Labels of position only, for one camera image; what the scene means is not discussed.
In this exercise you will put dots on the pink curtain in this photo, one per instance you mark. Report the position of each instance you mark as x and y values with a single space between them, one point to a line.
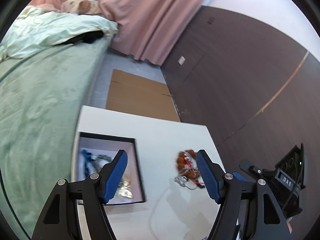
148 29

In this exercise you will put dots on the floral pillow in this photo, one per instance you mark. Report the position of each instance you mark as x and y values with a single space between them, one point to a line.
81 7

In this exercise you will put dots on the light green duvet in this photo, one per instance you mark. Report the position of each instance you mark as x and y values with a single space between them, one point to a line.
34 29

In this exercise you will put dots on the white wall socket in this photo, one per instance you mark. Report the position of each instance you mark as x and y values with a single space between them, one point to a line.
181 60

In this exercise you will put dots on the white table board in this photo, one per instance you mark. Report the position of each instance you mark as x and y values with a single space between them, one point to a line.
170 211

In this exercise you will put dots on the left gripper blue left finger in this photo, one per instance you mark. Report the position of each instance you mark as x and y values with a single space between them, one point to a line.
59 216

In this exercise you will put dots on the green bed sheet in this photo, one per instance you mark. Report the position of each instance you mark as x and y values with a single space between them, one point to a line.
41 98

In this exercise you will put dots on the black jewelry box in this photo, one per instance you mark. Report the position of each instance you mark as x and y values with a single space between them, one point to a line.
115 162

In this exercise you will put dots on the flattened brown cardboard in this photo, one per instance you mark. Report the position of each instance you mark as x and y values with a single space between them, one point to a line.
137 95

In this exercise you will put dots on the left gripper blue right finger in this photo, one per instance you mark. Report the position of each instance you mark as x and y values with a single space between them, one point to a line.
264 218

